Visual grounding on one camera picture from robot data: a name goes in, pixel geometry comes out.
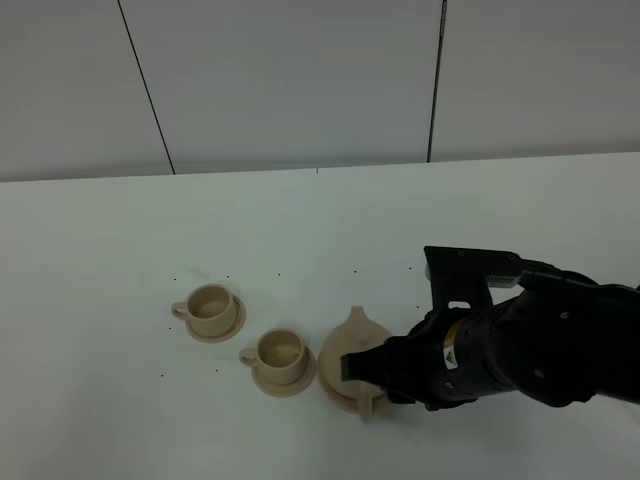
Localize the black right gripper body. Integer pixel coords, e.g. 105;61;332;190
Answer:
383;308;478;410

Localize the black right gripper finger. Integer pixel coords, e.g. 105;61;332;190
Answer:
340;345;393;384

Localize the beige teapot with lid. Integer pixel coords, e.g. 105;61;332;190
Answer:
317;305;393;421

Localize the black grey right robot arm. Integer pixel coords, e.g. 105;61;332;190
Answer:
340;269;639;411

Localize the large beige teapot saucer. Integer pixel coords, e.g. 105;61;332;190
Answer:
317;347;393;421

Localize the beige near cup saucer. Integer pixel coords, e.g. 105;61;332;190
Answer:
252;349;316;398

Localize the beige cup saucer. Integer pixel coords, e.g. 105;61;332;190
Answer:
252;349;316;398
185;296;246;343

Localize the beige far cup saucer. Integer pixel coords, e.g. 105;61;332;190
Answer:
185;296;246;343

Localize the beige far teacup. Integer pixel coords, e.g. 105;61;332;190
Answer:
171;284;237;339

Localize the beige teacup with handle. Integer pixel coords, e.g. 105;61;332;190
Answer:
239;328;308;387

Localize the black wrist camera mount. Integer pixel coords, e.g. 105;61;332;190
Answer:
424;246;524;314

